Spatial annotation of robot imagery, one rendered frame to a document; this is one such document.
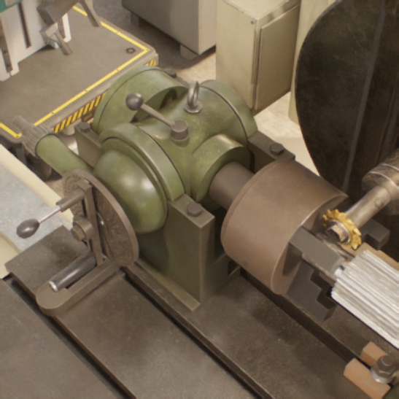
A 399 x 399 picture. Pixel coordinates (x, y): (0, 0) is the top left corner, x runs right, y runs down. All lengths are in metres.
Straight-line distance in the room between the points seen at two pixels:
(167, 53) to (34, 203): 1.71
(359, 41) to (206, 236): 0.39
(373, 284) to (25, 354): 0.60
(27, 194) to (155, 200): 0.75
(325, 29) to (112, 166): 0.41
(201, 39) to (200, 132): 2.08
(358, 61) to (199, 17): 2.03
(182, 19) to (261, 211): 2.26
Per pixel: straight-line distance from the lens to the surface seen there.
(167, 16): 3.40
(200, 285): 1.30
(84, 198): 1.19
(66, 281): 1.29
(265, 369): 1.30
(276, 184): 1.14
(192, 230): 1.20
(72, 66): 2.92
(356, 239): 1.10
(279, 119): 3.15
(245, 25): 1.41
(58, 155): 1.34
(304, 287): 1.20
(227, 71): 1.52
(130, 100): 1.22
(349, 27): 1.23
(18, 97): 2.83
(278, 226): 1.11
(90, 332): 1.34
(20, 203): 1.90
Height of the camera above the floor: 2.14
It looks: 49 degrees down
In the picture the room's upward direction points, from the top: straight up
